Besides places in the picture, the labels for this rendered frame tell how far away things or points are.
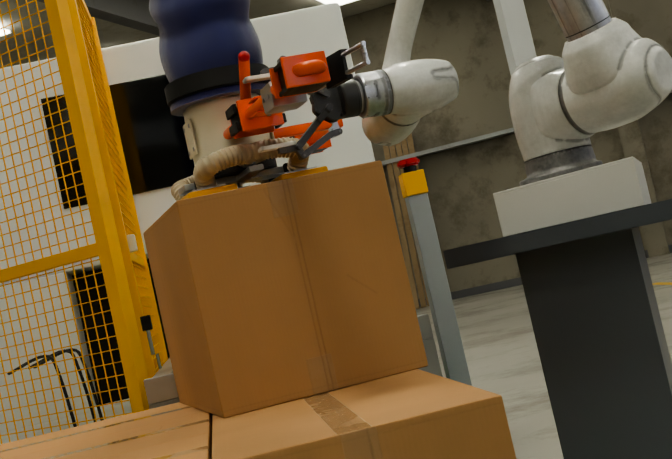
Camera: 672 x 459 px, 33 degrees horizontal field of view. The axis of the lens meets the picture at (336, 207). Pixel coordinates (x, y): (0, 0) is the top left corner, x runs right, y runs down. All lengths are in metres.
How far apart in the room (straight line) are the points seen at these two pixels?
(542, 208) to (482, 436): 0.97
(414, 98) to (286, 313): 0.49
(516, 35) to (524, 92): 3.38
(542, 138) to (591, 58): 0.23
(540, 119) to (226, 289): 0.84
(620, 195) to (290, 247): 0.73
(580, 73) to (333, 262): 0.68
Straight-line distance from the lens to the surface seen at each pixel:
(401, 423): 1.54
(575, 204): 2.45
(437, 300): 3.38
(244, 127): 2.15
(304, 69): 1.81
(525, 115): 2.56
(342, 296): 2.13
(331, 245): 2.13
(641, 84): 2.40
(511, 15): 5.95
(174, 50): 2.40
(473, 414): 1.56
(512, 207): 2.47
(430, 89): 2.25
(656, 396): 2.51
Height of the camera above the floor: 0.75
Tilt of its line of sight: 3 degrees up
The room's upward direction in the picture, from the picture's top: 13 degrees counter-clockwise
